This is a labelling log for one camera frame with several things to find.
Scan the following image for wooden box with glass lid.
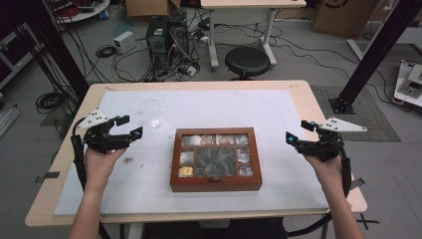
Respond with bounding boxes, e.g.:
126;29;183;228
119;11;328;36
169;126;264;193

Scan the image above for yellow tea packet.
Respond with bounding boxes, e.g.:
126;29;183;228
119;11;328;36
178;165;194;178

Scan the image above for grey metal rack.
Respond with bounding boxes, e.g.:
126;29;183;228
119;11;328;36
0;21;46;91

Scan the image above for small white box device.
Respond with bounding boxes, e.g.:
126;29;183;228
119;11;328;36
112;30;137;55

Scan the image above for group of silver foil packets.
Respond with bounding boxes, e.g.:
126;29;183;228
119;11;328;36
180;133;255;177

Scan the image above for person's dark trousers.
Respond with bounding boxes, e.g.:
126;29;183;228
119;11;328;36
141;217;289;239

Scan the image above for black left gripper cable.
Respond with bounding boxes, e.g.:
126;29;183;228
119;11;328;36
70;118;89;192

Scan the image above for black coiled cable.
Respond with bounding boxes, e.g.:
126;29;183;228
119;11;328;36
35;91;69;115
95;44;117;59

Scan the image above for desk with white legs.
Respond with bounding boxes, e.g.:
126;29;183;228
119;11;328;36
199;0;308;70

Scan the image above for person's left hand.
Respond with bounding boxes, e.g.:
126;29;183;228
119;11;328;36
84;146;127;194

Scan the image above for brown cardboard box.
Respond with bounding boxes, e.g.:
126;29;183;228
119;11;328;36
312;0;381;39
124;0;182;18

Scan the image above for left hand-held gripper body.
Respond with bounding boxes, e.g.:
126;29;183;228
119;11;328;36
77;108;117;154

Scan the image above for black round stool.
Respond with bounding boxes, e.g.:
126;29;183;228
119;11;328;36
224;46;272;81

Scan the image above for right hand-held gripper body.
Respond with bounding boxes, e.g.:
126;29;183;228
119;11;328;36
300;117;368;163

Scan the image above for grey floor mat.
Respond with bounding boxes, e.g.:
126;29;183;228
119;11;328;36
310;85;402;143

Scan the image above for white table mat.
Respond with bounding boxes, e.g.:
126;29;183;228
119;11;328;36
54;89;329;217

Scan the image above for clear glass cup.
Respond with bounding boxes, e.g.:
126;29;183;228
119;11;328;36
138;98;164;130

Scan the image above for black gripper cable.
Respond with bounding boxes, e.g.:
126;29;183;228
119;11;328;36
70;118;89;192
288;132;353;239

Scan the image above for black computer tower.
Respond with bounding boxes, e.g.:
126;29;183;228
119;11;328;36
144;16;170;71
168;9;191;58

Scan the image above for grey tape strip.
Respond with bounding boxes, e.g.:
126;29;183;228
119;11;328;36
35;170;62;184
349;177;366;190

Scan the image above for round white table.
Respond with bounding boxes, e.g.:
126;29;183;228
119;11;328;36
46;0;111;25

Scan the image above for black aluminium frame post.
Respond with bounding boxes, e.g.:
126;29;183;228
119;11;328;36
14;0;91;99
327;0;422;116

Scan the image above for person's right hand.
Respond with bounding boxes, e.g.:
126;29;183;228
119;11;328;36
303;153;346;197

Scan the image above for pile of dried flowers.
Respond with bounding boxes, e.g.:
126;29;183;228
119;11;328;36
195;147;237;177

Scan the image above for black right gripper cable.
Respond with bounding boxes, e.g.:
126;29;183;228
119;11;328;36
288;132;353;239

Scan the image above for white machine frame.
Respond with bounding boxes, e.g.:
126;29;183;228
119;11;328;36
392;59;422;109

